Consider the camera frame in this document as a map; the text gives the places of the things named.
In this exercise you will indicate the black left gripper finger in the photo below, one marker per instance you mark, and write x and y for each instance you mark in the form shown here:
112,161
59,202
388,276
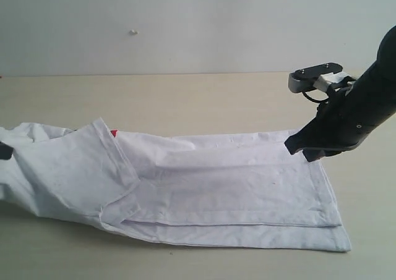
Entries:
6,151

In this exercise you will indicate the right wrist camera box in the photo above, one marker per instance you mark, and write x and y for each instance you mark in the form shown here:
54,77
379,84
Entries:
320,77

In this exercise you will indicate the white t-shirt red lettering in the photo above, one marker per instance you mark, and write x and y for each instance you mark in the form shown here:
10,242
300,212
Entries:
229,190

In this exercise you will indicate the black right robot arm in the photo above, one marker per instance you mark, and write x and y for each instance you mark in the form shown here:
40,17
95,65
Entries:
380,76

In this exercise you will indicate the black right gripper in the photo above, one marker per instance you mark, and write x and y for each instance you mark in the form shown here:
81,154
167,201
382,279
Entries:
341,124

